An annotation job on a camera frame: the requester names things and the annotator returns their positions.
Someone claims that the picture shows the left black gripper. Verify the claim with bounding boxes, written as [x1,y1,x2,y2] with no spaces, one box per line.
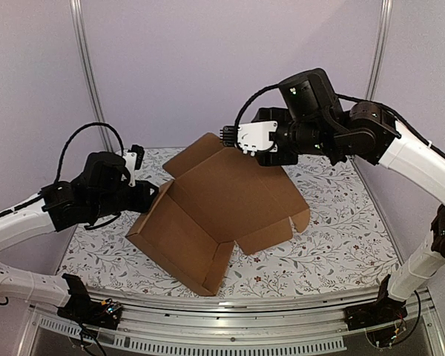
[90,179,159,220]

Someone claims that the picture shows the brown cardboard box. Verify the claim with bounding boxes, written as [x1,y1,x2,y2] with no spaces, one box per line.
[127,133,310,297]

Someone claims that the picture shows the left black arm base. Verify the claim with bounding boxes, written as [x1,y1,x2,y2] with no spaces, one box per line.
[57,274,123,330]

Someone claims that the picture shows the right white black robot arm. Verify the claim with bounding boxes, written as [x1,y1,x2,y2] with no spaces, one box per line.
[238,68,445,323]

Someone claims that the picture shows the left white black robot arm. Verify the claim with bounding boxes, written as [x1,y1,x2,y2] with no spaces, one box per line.
[0,145,159,322]

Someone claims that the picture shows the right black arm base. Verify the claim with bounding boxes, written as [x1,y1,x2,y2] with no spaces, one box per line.
[343,274,408,331]

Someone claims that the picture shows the floral patterned table mat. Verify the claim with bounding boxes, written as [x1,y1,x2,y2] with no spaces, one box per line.
[59,156,400,299]

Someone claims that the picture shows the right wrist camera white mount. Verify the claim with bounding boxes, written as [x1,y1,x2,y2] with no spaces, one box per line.
[220,121,278,156]

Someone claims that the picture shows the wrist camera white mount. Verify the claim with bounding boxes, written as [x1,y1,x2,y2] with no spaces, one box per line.
[220,121,278,156]
[122,145,145,187]

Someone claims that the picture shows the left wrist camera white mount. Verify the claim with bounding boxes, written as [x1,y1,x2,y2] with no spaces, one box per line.
[122,145,145,187]

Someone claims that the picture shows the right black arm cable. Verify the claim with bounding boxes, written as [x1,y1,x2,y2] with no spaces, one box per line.
[234,84,283,129]

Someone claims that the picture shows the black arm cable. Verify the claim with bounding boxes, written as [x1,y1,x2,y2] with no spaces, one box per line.
[234,84,283,129]
[55,122,125,182]

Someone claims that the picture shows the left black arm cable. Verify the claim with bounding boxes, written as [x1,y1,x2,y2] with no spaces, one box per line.
[55,122,125,182]

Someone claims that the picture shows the aluminium front rail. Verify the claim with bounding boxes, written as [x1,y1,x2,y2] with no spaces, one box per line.
[18,288,445,355]

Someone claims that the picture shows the right aluminium frame post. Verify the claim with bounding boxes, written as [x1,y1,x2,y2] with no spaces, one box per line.
[365,0,394,100]

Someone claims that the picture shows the aluminium frame post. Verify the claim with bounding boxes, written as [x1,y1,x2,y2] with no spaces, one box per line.
[69,0,114,149]
[365,0,394,100]

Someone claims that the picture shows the left aluminium frame post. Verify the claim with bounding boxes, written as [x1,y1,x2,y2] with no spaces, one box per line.
[69,0,114,149]

